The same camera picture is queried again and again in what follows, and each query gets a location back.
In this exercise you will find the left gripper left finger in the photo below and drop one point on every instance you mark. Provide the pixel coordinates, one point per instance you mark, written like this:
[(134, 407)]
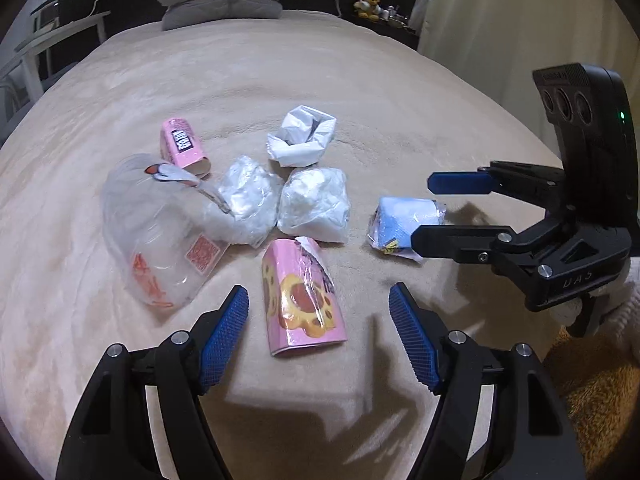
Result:
[(110, 435)]

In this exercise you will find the right hand white glove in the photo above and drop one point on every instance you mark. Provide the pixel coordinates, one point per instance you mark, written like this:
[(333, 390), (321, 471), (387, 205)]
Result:
[(611, 311)]

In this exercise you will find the teddy bear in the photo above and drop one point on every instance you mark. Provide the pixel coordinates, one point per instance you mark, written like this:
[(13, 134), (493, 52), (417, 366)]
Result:
[(368, 10)]

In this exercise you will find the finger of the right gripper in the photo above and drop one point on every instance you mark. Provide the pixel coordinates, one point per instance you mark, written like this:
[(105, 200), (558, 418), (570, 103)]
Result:
[(463, 244), (514, 179)]

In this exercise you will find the black nightstand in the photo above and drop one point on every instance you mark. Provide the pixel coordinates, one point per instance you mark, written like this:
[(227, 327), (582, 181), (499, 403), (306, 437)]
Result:
[(391, 26)]

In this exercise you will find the white paper bag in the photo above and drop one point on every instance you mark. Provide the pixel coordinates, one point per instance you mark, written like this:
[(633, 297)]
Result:
[(303, 137)]

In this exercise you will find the white desk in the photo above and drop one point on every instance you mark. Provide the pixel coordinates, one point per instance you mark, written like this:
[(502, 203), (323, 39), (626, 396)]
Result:
[(26, 60)]

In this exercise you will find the pink paw print box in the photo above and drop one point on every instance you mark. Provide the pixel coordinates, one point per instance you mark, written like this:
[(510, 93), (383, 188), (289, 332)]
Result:
[(302, 310)]

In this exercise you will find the bed with beige blanket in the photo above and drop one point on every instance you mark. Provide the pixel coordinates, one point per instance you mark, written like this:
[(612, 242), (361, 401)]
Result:
[(345, 411)]

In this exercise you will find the cream curtain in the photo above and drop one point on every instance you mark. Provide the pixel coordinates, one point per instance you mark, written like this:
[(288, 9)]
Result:
[(494, 45)]

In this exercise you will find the clear bag white tissue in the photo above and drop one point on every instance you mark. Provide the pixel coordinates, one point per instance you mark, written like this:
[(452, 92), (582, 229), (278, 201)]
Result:
[(253, 195)]

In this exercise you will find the clear plastic cup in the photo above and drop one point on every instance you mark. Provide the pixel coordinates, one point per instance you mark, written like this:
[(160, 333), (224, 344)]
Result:
[(165, 228)]

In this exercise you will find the blue white wrapper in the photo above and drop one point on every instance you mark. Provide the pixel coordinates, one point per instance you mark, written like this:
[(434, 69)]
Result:
[(396, 218)]

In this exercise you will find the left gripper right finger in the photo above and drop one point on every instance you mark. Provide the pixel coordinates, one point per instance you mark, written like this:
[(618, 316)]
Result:
[(529, 435)]

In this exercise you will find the small pink carton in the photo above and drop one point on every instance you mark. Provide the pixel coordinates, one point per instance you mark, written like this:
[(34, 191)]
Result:
[(182, 147)]

